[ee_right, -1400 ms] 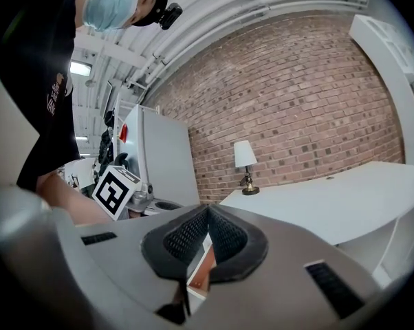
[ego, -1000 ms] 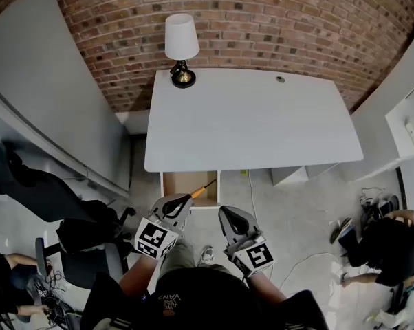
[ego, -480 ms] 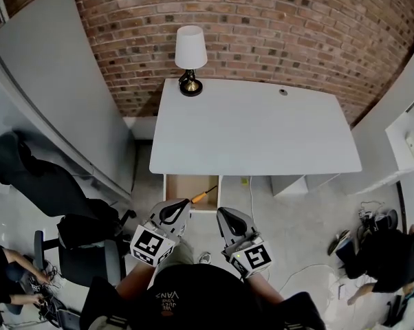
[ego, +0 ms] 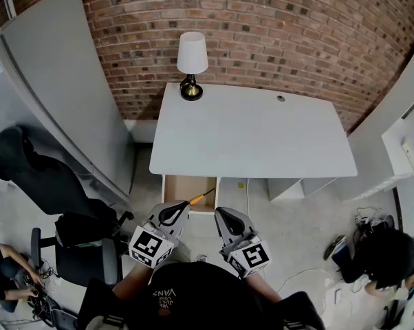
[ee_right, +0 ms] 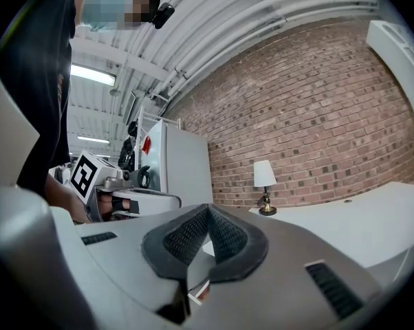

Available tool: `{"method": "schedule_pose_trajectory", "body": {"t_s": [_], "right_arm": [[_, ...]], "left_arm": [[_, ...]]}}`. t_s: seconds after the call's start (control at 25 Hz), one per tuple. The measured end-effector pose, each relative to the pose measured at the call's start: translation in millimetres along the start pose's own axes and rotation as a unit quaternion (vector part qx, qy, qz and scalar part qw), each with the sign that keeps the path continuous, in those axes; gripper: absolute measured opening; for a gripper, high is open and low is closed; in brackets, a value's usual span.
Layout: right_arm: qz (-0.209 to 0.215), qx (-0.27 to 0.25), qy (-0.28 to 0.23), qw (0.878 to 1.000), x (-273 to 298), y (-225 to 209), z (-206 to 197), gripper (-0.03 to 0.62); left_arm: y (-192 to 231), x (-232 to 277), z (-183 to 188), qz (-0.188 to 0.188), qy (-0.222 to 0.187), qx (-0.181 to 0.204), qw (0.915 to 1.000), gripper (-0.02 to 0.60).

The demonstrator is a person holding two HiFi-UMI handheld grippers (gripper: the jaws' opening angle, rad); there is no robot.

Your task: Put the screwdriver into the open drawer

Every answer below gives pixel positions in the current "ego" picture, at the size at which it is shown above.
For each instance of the person's black shirt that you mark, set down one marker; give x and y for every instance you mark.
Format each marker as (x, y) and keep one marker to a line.
(200, 297)

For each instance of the grey partition panel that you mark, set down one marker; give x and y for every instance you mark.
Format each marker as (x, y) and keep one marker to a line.
(59, 81)
(389, 108)

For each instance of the person's left forearm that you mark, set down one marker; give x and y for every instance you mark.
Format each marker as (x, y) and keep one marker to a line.
(133, 282)

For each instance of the dark bag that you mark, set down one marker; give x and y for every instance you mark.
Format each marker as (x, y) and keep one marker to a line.
(336, 247)

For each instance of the white cabinet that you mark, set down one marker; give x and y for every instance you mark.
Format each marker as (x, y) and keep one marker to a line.
(401, 143)

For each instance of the white desk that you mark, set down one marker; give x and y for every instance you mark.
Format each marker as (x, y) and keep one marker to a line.
(248, 136)

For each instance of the black office chair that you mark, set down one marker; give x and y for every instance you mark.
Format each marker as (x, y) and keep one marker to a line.
(55, 187)

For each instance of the wooden drawer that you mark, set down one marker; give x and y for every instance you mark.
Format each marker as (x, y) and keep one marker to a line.
(188, 189)

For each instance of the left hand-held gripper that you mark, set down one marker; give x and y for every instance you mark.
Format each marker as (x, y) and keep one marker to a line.
(148, 244)

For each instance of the person's right forearm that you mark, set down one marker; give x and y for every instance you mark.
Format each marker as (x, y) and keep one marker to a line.
(267, 287)

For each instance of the white shade table lamp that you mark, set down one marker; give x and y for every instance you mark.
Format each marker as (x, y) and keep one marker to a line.
(192, 55)

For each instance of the yellow floor sticker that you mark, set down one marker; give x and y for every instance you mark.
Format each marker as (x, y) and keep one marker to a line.
(241, 185)

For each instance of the white power socket box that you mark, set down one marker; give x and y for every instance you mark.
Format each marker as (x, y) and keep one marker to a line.
(338, 295)

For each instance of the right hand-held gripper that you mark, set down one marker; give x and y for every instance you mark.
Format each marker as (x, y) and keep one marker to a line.
(243, 249)

